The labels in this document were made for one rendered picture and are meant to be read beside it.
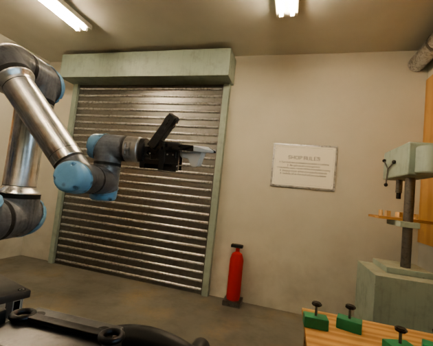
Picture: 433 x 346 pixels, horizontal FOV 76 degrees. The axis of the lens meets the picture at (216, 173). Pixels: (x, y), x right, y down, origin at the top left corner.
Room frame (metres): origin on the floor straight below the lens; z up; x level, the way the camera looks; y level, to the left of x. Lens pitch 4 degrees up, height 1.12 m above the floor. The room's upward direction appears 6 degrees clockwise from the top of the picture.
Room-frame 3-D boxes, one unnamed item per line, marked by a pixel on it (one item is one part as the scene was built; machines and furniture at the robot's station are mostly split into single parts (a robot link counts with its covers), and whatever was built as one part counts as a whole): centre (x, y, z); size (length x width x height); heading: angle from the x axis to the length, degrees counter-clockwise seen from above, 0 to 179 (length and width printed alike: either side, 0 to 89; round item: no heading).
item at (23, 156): (0.83, 0.58, 1.19); 0.15 x 0.12 x 0.55; 175
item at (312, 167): (2.85, -0.89, 1.48); 0.64 x 0.02 x 0.46; 74
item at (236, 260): (2.93, -0.31, 0.30); 0.19 x 0.18 x 0.60; 164
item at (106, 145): (0.81, 0.32, 1.21); 0.11 x 0.08 x 0.09; 85
